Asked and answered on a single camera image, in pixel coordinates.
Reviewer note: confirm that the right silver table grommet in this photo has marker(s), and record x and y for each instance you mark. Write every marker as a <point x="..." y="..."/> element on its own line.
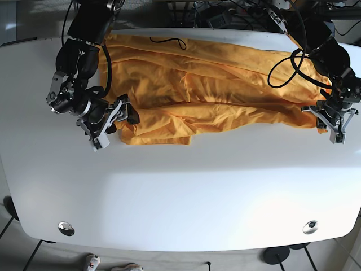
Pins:
<point x="310" y="227"/>

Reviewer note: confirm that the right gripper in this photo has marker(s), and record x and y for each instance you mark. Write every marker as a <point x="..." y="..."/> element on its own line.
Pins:
<point x="98" y="117"/>

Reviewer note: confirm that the black round stand base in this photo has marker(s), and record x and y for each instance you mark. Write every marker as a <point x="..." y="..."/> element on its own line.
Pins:
<point x="275" y="255"/>

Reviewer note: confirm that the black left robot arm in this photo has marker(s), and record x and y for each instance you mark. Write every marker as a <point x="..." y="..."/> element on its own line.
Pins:
<point x="316" y="42"/>

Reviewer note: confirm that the silver table grommet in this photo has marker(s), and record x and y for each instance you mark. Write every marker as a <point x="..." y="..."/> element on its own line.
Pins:
<point x="310" y="227"/>
<point x="66" y="229"/>

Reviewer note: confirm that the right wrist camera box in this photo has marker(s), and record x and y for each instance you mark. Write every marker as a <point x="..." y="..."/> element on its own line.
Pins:
<point x="100" y="142"/>

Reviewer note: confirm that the black power adapter box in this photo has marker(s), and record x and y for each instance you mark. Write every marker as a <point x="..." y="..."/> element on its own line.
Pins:
<point x="215" y="17"/>

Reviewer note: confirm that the white orange sneaker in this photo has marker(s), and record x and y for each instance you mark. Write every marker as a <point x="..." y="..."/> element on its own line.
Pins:
<point x="91" y="263"/>

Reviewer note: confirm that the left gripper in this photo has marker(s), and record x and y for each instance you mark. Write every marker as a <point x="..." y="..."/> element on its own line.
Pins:
<point x="330" y="116"/>

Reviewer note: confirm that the left silver table grommet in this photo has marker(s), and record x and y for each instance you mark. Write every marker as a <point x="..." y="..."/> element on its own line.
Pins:
<point x="66" y="229"/>

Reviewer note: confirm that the orange T-shirt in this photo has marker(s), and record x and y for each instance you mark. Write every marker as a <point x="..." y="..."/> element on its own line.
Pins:
<point x="208" y="87"/>

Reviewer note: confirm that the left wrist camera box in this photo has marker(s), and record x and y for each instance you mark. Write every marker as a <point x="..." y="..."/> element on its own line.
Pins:
<point x="337" y="137"/>

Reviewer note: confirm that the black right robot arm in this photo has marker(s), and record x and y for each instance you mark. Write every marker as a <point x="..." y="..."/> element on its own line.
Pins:
<point x="76" y="63"/>

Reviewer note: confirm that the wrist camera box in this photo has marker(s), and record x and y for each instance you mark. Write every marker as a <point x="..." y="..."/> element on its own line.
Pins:
<point x="100" y="142"/>
<point x="337" y="137"/>

